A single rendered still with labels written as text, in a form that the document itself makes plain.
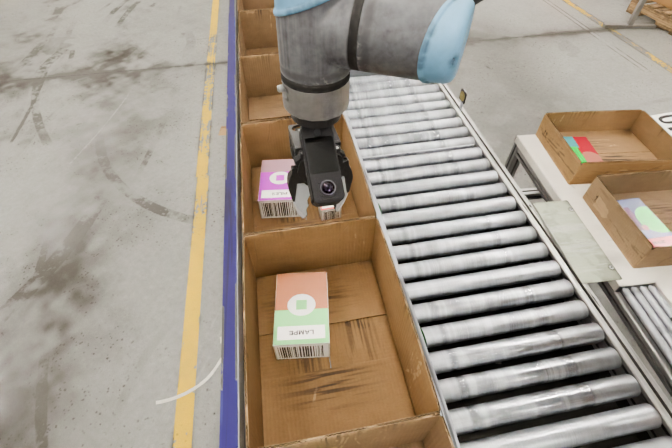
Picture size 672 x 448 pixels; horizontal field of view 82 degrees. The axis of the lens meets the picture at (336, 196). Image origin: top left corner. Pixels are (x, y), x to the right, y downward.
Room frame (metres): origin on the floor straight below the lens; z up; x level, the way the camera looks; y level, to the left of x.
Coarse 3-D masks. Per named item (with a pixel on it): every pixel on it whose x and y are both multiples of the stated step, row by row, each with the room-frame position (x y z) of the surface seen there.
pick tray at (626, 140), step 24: (552, 120) 1.22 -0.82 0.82; (576, 120) 1.23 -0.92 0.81; (600, 120) 1.23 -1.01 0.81; (624, 120) 1.24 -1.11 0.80; (648, 120) 1.19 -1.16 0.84; (552, 144) 1.11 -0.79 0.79; (600, 144) 1.15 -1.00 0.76; (624, 144) 1.15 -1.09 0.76; (648, 144) 1.13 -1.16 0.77; (576, 168) 0.95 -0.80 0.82; (600, 168) 0.95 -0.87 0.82; (624, 168) 0.95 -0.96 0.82; (648, 168) 0.96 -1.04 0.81
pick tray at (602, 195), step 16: (608, 176) 0.89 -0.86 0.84; (624, 176) 0.89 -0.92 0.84; (640, 176) 0.90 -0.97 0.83; (656, 176) 0.90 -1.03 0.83; (592, 192) 0.86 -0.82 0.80; (608, 192) 0.81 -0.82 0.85; (624, 192) 0.90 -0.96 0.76; (640, 192) 0.90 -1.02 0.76; (656, 192) 0.90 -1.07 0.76; (592, 208) 0.83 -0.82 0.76; (608, 208) 0.78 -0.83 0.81; (656, 208) 0.83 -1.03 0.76; (608, 224) 0.75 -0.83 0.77; (624, 224) 0.71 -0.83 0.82; (624, 240) 0.68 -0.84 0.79; (640, 240) 0.65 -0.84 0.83; (624, 256) 0.65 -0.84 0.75; (640, 256) 0.62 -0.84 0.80; (656, 256) 0.61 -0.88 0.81
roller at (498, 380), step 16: (592, 352) 0.37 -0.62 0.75; (608, 352) 0.37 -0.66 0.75; (512, 368) 0.33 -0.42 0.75; (528, 368) 0.33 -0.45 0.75; (544, 368) 0.33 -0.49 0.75; (560, 368) 0.33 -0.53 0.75; (576, 368) 0.33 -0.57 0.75; (592, 368) 0.34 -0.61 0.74; (608, 368) 0.34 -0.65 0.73; (448, 384) 0.30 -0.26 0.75; (464, 384) 0.30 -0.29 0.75; (480, 384) 0.30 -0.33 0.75; (496, 384) 0.30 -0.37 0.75; (512, 384) 0.30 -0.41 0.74; (528, 384) 0.30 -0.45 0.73; (448, 400) 0.27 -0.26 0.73
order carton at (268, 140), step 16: (240, 128) 0.86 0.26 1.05; (256, 128) 0.89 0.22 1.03; (272, 128) 0.89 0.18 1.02; (336, 128) 0.93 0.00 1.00; (240, 144) 0.79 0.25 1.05; (256, 144) 0.88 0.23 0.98; (272, 144) 0.89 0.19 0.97; (288, 144) 0.90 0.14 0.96; (352, 144) 0.80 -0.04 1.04; (240, 160) 0.73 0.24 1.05; (256, 160) 0.88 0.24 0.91; (352, 160) 0.79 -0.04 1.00; (240, 176) 0.67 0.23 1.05; (256, 176) 0.84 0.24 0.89; (256, 192) 0.77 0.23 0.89; (352, 192) 0.77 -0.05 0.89; (368, 192) 0.62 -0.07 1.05; (256, 208) 0.72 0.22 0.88; (352, 208) 0.72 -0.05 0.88; (368, 208) 0.61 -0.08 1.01; (256, 224) 0.66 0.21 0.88; (272, 224) 0.66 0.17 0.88; (288, 224) 0.65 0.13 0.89; (304, 224) 0.65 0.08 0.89
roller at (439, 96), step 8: (400, 96) 1.49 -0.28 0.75; (408, 96) 1.49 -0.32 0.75; (416, 96) 1.49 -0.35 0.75; (424, 96) 1.49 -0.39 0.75; (432, 96) 1.50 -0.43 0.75; (440, 96) 1.50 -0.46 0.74; (352, 104) 1.43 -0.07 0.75; (360, 104) 1.44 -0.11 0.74; (368, 104) 1.44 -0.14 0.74; (376, 104) 1.44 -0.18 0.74; (384, 104) 1.45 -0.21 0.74; (392, 104) 1.45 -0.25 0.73; (400, 104) 1.46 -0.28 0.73
